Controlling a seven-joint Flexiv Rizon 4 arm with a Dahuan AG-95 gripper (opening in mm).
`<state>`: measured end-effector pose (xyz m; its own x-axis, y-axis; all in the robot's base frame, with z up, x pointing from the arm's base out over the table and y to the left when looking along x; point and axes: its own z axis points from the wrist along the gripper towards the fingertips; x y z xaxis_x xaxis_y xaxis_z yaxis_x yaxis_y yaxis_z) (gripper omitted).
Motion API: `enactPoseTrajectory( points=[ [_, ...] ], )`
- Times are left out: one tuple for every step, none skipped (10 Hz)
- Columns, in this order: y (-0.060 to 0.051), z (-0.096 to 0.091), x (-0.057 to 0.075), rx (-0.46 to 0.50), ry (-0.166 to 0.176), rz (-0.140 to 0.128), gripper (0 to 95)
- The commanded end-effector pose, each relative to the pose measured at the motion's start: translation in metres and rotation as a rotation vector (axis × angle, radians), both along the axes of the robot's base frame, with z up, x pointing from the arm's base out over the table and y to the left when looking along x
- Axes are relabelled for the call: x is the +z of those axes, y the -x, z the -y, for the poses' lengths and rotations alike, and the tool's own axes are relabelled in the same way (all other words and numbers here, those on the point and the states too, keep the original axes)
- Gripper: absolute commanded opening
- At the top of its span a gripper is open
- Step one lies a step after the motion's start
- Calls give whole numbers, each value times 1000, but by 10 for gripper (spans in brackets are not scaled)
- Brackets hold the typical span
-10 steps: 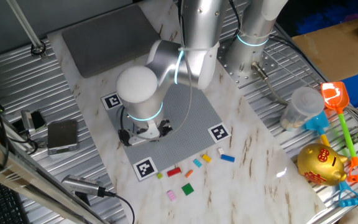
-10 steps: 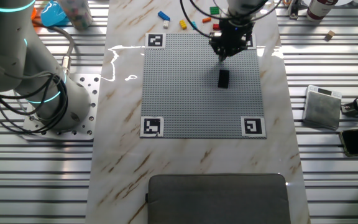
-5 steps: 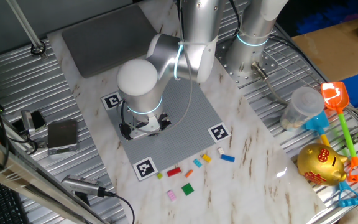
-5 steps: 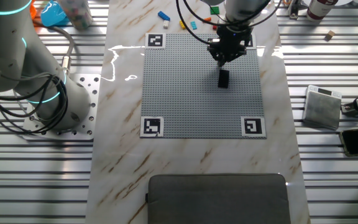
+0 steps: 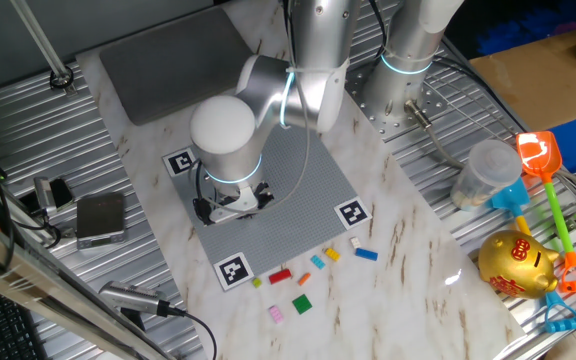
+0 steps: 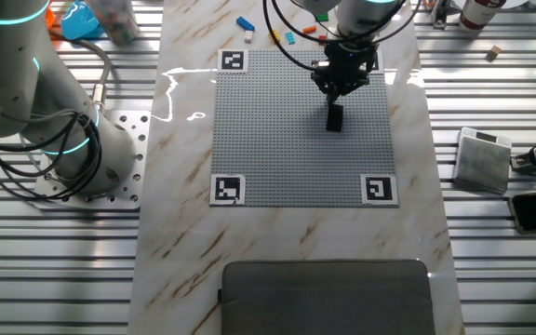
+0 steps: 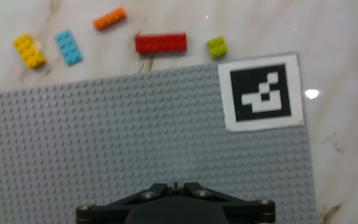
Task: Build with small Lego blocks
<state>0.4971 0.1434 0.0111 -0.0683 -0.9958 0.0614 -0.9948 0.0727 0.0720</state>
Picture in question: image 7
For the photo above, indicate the black white ArUco marker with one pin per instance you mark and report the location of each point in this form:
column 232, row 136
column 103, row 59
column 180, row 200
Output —
column 261, row 93

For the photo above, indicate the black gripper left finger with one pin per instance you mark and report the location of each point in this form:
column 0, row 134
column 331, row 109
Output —
column 110, row 207

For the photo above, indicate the yellow Lego brick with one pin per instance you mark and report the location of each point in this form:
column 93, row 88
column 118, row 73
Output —
column 29, row 51

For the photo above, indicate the cyan Lego brick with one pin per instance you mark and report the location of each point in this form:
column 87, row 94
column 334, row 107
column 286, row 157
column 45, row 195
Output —
column 68, row 47

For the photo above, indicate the small lime Lego brick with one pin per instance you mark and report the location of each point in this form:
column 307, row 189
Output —
column 217, row 46

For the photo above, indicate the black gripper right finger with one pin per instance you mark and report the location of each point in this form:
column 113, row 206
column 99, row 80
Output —
column 244, row 207

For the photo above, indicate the grey Lego baseplate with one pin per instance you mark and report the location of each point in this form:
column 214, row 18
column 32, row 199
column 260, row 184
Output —
column 135, row 140

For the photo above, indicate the orange Lego brick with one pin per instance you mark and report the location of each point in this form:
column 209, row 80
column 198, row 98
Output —
column 109, row 18

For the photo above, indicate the red Lego brick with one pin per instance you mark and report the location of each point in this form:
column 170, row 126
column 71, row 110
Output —
column 160, row 43

